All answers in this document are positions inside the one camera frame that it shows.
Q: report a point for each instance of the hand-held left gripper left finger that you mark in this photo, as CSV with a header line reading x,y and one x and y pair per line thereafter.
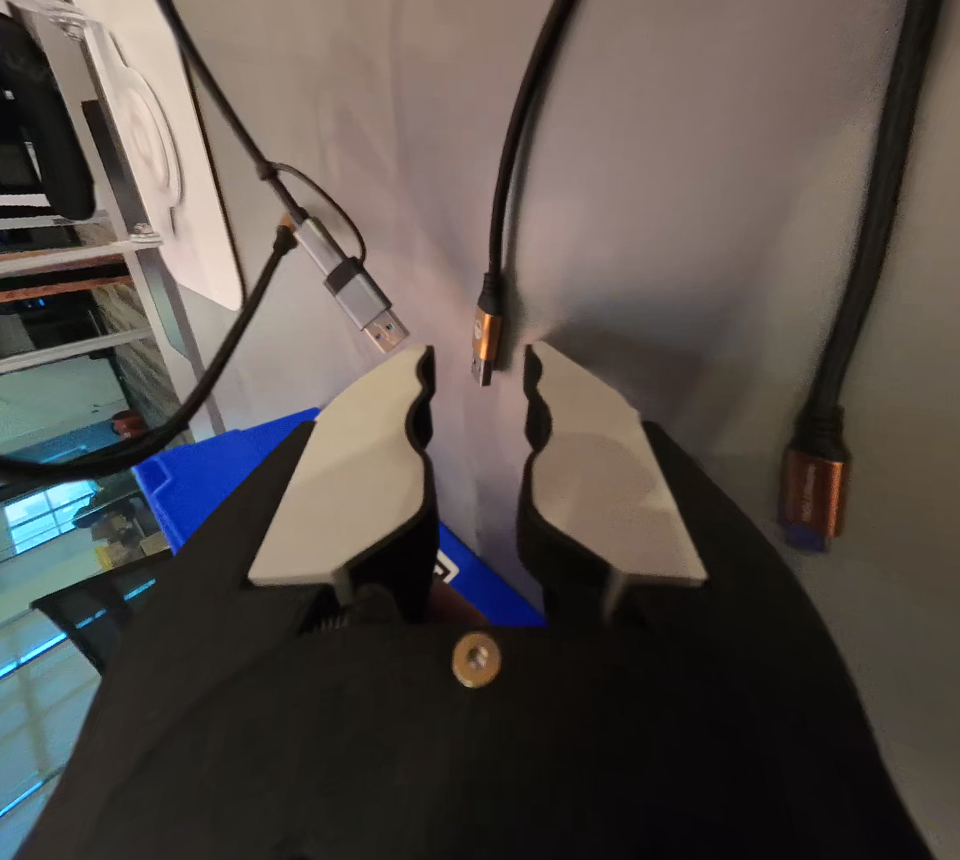
x,y
352,470

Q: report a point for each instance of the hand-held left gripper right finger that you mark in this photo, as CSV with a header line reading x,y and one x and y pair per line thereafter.
x,y
607,492

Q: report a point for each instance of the blue plastic bin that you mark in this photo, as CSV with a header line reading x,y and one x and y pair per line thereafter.
x,y
195,477

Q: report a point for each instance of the white stand with clear arms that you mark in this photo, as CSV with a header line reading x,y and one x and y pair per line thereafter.
x,y
150,50

